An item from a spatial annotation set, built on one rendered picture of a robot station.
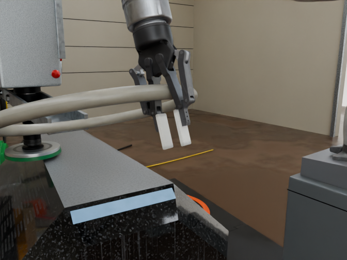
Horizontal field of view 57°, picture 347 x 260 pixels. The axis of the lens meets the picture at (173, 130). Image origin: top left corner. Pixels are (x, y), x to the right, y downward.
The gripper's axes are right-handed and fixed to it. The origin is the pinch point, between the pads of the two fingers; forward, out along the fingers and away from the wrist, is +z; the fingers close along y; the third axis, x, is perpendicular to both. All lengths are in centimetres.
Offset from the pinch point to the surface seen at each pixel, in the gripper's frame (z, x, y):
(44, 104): -8.7, 17.9, 12.5
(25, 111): -8.4, 19.2, 16.0
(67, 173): 7, -25, 63
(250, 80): -71, -602, 160
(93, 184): 12, -22, 48
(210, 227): 36, -48, 23
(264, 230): 87, -182, 52
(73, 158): 2, -39, 75
